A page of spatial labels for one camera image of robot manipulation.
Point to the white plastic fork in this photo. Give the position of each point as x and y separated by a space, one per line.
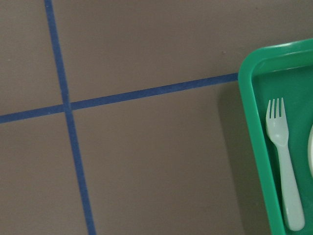
278 132

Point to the green plastic tray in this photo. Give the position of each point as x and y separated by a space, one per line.
281 71

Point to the white round plate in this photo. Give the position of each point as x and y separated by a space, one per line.
310 151

